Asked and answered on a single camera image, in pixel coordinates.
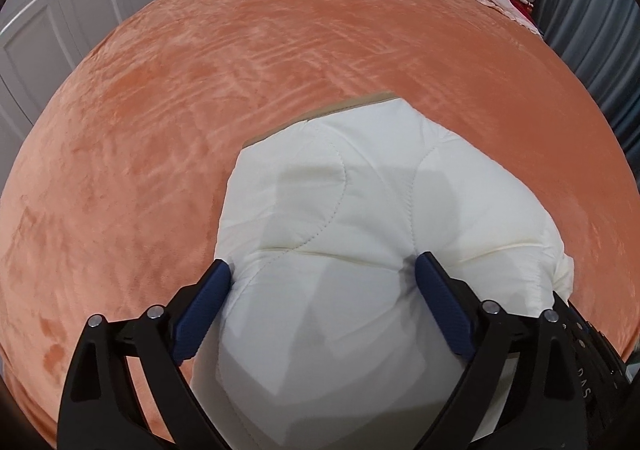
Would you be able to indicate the white quilted coat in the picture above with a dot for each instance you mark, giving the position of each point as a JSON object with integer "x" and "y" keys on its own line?
{"x": 340, "y": 280}

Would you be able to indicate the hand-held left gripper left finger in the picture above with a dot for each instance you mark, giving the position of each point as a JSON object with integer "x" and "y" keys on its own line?
{"x": 202, "y": 312}

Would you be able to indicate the orange plush blanket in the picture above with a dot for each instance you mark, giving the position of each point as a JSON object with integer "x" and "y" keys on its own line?
{"x": 200, "y": 104}

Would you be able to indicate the grey curtain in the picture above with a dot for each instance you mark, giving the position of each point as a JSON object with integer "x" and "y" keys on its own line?
{"x": 590, "y": 4}

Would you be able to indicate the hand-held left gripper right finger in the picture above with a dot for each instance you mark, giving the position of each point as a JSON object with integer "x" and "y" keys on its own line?
{"x": 445, "y": 307}

